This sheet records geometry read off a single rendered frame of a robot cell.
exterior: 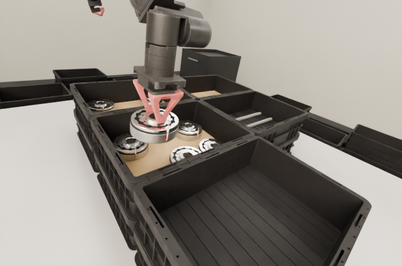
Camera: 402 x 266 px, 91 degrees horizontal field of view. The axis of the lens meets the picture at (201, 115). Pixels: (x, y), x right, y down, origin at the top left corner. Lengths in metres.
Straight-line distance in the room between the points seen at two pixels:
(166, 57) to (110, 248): 0.46
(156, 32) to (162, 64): 0.05
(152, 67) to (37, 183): 0.56
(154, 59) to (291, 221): 0.47
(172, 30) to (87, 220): 0.53
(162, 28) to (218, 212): 0.40
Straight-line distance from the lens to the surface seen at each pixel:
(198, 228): 0.48
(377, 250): 0.86
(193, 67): 2.35
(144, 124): 0.41
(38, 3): 3.62
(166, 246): 0.34
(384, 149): 2.05
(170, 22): 0.36
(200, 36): 0.41
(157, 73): 0.37
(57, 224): 0.68
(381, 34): 3.65
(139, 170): 0.58
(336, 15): 3.77
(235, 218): 0.51
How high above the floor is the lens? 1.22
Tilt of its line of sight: 25 degrees down
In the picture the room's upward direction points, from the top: 9 degrees clockwise
